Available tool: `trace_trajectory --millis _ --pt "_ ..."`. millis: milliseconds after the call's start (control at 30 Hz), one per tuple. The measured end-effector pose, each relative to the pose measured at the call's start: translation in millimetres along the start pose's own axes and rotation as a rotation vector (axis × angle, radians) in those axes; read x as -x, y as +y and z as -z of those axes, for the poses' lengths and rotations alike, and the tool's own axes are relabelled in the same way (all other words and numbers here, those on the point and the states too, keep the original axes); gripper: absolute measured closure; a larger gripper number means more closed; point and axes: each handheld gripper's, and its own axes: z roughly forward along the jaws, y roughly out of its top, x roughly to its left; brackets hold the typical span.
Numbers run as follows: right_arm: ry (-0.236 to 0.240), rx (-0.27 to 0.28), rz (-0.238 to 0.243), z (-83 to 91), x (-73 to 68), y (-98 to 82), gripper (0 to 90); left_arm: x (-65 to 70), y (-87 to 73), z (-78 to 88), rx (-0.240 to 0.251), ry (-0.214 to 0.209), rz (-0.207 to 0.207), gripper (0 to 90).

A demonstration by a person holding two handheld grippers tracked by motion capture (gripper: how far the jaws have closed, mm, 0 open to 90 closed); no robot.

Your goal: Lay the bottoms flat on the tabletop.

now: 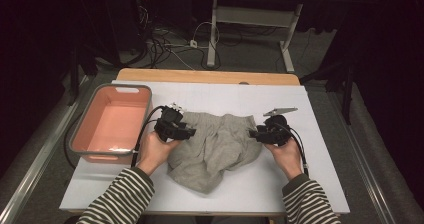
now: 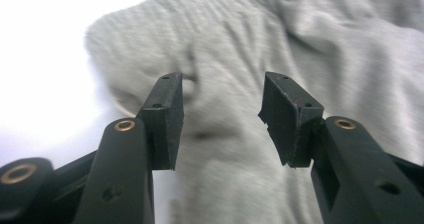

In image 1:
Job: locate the light wooden table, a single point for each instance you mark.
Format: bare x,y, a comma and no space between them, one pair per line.
200,75

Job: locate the white power adapter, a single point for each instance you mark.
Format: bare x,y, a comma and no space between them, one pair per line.
193,44

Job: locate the metal floor rail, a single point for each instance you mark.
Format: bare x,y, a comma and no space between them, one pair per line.
363,164
33,170

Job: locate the person's left hand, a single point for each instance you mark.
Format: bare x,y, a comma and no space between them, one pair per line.
153,154

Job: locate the white-legged wooden desk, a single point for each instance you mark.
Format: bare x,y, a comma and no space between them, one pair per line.
253,16

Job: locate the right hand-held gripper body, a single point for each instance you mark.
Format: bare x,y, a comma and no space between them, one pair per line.
276,134

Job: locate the black metal stand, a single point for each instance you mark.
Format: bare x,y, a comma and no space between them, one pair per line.
348,94
74,77

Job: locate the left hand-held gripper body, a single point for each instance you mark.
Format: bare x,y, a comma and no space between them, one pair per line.
170,127

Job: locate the pink basket with grey rim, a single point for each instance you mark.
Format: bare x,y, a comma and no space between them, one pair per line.
110,127

